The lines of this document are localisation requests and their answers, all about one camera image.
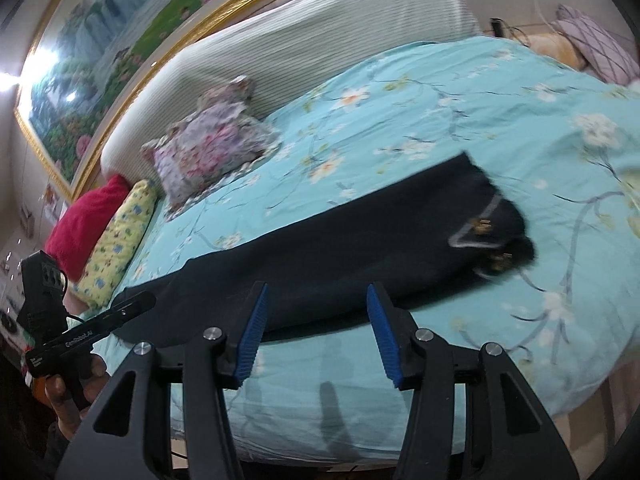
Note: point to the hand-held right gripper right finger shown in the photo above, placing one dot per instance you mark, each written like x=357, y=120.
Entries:
x=382, y=332

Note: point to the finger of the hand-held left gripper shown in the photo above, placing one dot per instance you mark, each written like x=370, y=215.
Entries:
x=125, y=307

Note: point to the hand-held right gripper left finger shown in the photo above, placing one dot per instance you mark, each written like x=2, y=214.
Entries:
x=252, y=330

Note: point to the black pants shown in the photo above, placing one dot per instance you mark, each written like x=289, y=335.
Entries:
x=320, y=255

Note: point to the person's left hand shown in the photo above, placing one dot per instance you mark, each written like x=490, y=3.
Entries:
x=67, y=400

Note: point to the yellow patterned pillow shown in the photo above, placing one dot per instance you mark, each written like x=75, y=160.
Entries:
x=116, y=245

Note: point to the red pillow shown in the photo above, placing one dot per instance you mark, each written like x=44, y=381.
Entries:
x=82, y=227

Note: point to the floral turquoise bedspread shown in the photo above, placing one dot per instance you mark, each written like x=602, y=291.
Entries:
x=400, y=160

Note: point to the floral patchwork pillow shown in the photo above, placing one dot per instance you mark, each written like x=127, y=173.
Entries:
x=212, y=142

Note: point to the gold framed landscape painting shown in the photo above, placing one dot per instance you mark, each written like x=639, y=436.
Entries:
x=115, y=45

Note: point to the white ribbed headboard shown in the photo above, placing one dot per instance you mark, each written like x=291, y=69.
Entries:
x=280, y=65

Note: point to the beige cushion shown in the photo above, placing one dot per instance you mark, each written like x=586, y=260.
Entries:
x=552, y=47

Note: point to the purple quilted cushion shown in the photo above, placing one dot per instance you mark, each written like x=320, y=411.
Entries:
x=595, y=42

